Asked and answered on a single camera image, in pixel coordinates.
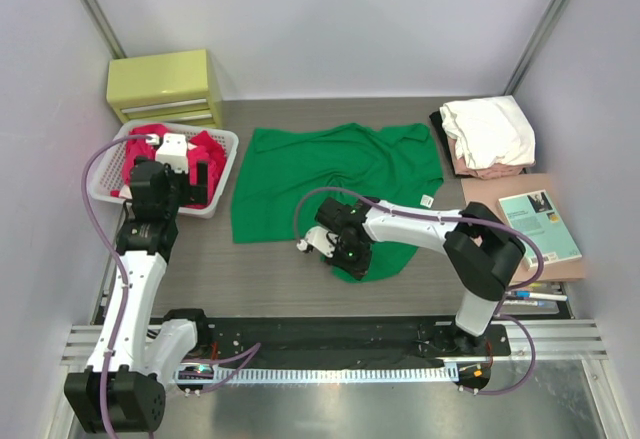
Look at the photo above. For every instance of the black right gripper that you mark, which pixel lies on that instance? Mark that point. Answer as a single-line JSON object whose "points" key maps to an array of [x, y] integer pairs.
{"points": [[358, 269]]}

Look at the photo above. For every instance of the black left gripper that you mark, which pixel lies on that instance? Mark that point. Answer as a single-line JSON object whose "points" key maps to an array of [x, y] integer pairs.
{"points": [[196, 193]]}

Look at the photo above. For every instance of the green t shirt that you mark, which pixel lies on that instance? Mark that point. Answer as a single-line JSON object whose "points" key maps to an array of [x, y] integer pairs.
{"points": [[285, 176]]}

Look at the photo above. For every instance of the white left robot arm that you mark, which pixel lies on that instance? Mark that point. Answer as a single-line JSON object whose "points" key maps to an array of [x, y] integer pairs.
{"points": [[122, 388]]}

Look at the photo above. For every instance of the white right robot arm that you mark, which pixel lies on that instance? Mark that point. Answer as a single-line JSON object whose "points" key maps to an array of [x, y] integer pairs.
{"points": [[482, 252]]}

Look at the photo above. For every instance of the red t shirt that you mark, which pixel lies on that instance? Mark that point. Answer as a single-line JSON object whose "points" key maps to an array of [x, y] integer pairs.
{"points": [[110, 182]]}

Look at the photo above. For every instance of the white plastic laundry basket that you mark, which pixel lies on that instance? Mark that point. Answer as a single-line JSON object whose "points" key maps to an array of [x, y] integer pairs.
{"points": [[198, 158]]}

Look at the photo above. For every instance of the yellow green drawer cabinet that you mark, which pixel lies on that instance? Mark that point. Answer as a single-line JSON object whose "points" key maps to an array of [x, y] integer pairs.
{"points": [[179, 87]]}

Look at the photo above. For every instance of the pink desk mat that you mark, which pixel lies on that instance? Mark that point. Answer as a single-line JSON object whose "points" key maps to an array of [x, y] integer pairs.
{"points": [[490, 191]]}

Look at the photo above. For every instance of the pink folded t shirt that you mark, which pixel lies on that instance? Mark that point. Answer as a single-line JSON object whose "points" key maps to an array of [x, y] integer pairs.
{"points": [[494, 172]]}

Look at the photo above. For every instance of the black folded t shirt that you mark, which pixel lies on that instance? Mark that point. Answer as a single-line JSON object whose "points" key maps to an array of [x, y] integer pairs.
{"points": [[437, 123]]}

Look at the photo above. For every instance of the white marker pen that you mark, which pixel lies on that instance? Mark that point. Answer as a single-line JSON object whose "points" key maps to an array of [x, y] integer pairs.
{"points": [[535, 300]]}

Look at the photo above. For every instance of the blue marker pen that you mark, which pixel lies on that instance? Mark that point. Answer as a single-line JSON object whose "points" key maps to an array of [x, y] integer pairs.
{"points": [[522, 294]]}

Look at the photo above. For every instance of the teal paperback book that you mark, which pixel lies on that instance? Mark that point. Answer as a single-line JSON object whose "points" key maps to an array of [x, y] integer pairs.
{"points": [[535, 215]]}

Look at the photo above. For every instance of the white folded t shirt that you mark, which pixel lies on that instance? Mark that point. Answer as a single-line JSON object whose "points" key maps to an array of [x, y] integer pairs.
{"points": [[489, 131]]}

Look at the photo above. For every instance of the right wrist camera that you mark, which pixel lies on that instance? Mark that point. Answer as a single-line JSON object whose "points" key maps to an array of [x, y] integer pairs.
{"points": [[320, 239]]}

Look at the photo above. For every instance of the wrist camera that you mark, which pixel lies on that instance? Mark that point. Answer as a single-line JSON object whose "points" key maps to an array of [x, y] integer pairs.
{"points": [[320, 239], [170, 149]]}

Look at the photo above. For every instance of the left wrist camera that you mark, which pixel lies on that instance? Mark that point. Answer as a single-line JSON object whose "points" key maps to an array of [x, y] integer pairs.
{"points": [[170, 149]]}

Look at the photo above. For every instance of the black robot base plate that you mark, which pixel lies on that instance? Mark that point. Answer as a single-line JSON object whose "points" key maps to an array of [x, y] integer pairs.
{"points": [[348, 342]]}

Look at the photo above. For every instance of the aluminium slotted rail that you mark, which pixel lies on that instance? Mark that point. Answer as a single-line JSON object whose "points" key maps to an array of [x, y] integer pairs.
{"points": [[207, 376]]}

